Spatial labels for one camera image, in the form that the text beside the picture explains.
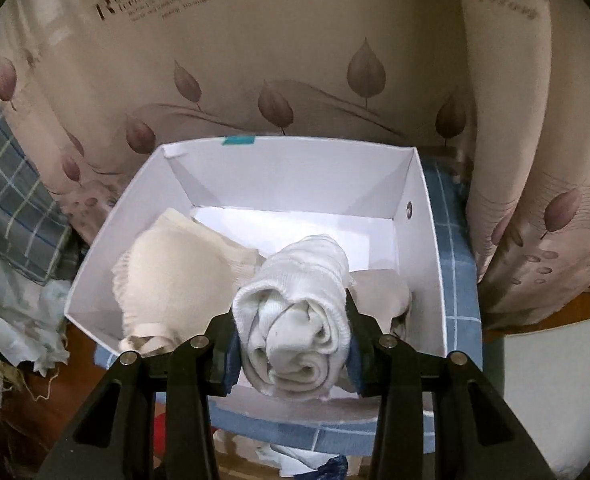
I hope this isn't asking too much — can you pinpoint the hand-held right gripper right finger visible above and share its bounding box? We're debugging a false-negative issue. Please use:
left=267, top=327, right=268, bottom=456
left=345, top=292, right=556, bottom=480

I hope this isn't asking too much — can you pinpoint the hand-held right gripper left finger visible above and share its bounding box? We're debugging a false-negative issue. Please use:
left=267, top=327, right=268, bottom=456
left=37, top=312, right=243, bottom=480

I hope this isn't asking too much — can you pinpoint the white sock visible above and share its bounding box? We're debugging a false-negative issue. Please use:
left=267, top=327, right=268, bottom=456
left=232, top=235, right=358, bottom=402

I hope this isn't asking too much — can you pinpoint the beige sock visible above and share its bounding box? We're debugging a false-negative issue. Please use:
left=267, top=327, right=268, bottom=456
left=347, top=269, right=413, bottom=341

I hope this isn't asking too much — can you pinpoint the beige cream socks bundle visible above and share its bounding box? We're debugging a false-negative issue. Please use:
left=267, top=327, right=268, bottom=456
left=112, top=208, right=268, bottom=358

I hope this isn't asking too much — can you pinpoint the white cardboard shoe box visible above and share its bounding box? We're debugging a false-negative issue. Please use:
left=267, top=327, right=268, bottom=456
left=64, top=135, right=448, bottom=423

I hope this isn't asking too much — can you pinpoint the blue underwear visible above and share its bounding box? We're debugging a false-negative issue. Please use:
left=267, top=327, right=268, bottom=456
left=315, top=455, right=350, bottom=480

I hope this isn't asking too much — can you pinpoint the white patterned underwear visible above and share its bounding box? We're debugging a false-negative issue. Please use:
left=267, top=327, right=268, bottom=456
left=255, top=442, right=350, bottom=479

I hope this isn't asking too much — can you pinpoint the blue checked cloth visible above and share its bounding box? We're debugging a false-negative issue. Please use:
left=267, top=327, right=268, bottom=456
left=95, top=147, right=483, bottom=456

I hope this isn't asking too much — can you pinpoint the grey plaid cloth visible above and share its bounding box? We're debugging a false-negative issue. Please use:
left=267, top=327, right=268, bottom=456
left=0, top=105, right=76, bottom=286

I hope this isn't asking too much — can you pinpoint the leaf print curtain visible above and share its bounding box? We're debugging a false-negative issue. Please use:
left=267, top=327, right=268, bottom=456
left=0, top=0, right=590, bottom=331

